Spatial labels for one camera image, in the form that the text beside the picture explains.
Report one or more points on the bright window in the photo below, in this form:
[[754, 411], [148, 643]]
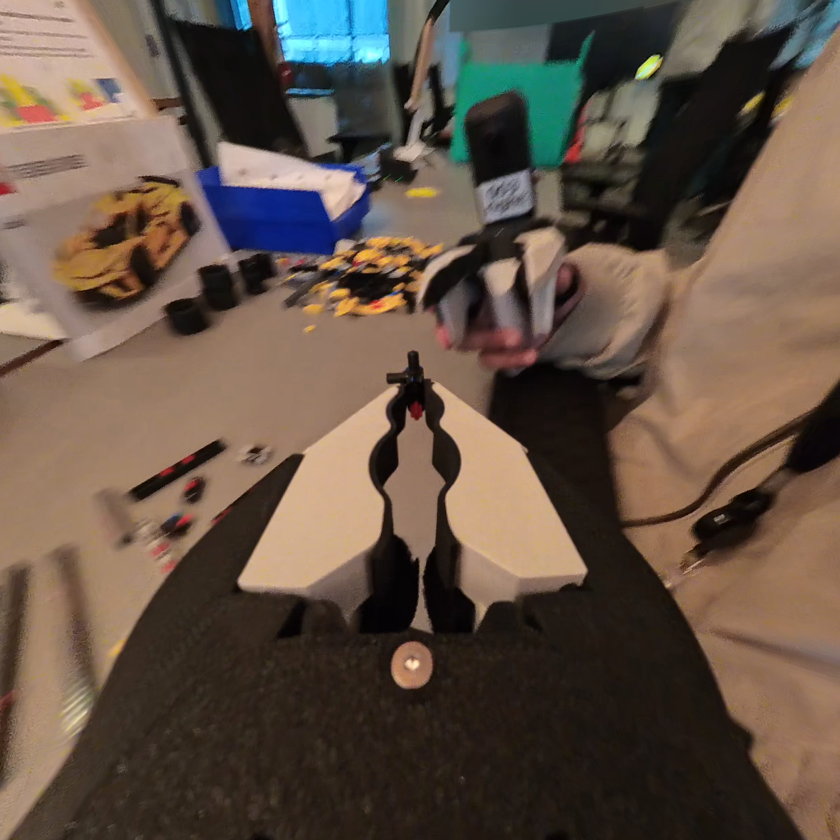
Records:
[[331, 29]]

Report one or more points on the person's beige garment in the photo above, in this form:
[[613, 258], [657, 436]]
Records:
[[754, 328]]

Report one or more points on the person's right hand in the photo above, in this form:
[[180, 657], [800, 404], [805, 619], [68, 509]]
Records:
[[508, 348]]

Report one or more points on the white paper bags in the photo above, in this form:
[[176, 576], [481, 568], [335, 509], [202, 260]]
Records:
[[289, 174]]

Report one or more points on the cluster of small toy pieces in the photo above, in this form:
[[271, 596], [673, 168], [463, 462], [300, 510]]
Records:
[[167, 535]]

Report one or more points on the dark cloth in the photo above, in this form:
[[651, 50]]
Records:
[[551, 433]]

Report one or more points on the toy brick poster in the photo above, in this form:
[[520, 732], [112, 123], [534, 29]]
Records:
[[59, 65]]

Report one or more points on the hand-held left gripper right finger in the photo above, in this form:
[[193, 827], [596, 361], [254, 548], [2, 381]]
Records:
[[508, 518]]

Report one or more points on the yellow car instruction booklet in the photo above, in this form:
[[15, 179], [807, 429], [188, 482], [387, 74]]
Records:
[[124, 243]]

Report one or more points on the black panel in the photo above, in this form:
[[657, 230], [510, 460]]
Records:
[[229, 85]]

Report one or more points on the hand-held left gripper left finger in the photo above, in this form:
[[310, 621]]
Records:
[[315, 518]]

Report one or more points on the green board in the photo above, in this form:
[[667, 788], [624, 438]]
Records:
[[518, 72]]

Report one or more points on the person's right forearm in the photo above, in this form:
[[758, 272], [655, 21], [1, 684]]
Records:
[[617, 308]]

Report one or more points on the black beam with red pins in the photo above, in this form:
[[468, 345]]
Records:
[[177, 469]]

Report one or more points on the grey desk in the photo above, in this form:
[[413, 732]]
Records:
[[262, 387]]

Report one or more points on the long black toy beam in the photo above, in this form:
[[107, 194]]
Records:
[[75, 636], [12, 669]]

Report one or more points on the grey toy axle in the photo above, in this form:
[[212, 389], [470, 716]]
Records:
[[118, 518]]

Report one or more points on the small black red toy piece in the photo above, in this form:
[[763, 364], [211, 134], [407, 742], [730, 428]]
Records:
[[194, 489]]

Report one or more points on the flat yellow toy piece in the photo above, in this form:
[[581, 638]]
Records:
[[421, 192]]

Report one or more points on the pile of yellow black bricks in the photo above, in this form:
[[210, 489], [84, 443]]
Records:
[[367, 279]]

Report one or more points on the small white black toy piece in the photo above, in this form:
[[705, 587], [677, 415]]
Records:
[[256, 453]]

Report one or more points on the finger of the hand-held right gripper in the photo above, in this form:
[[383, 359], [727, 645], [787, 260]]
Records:
[[449, 272], [544, 253]]

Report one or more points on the blue plastic bin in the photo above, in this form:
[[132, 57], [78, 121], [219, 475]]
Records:
[[275, 220]]

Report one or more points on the small black toy connector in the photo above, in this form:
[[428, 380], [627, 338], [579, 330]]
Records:
[[412, 384]]

